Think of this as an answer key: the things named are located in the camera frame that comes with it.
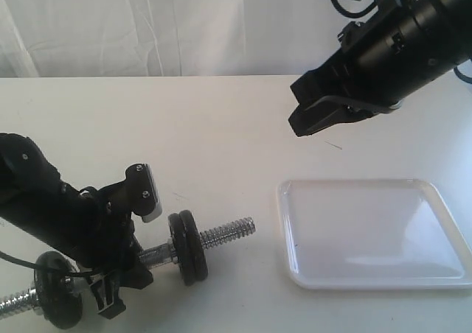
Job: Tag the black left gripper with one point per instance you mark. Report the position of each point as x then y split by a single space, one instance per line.
108 244

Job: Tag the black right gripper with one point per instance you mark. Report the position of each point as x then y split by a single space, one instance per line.
378 64

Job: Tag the black left-end weight plate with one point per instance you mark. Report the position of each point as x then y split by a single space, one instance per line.
60 306

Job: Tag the chrome threaded dumbbell bar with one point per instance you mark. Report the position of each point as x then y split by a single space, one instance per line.
163 254

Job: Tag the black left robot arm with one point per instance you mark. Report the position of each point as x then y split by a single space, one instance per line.
35 199

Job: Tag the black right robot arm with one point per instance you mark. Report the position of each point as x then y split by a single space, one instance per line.
387 51

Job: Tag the white rectangular tray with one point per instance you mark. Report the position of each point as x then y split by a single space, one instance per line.
371 234

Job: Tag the white backdrop curtain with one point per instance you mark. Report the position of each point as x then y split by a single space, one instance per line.
114 38

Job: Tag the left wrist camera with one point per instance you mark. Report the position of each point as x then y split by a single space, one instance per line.
141 192

